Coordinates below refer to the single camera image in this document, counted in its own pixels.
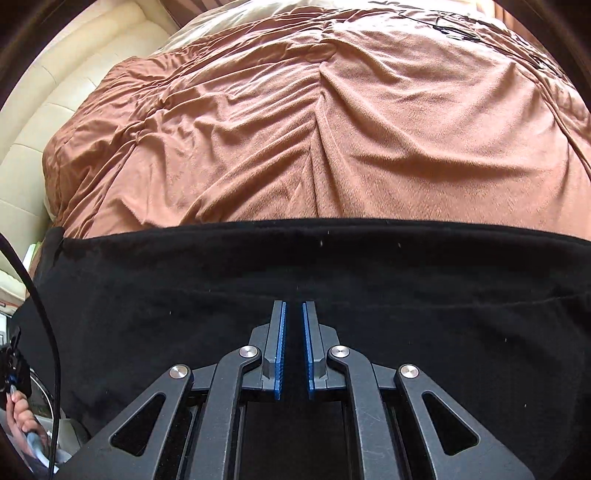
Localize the black rectangular frame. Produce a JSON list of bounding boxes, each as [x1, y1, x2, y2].
[[433, 17, 482, 43]]

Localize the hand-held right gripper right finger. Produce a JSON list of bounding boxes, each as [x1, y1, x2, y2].
[[301, 300, 536, 480]]

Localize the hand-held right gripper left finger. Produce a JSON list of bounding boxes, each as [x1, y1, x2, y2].
[[55, 300, 288, 480]]

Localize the beige bed sheet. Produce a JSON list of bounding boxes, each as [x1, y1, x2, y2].
[[152, 0, 499, 61]]

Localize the brown fleece blanket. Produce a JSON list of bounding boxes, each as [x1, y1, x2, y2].
[[41, 7, 591, 241]]

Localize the thick black gripper cable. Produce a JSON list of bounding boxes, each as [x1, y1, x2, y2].
[[0, 233, 63, 467]]

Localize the person's left hand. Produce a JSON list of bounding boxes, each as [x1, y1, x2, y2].
[[8, 389, 48, 446]]

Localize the black pants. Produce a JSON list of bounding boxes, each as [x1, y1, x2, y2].
[[14, 218, 591, 480]]

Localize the brown curtain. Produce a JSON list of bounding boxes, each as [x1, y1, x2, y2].
[[166, 0, 259, 14]]

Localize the cream padded headboard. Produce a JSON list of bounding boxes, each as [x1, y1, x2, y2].
[[0, 0, 162, 305]]

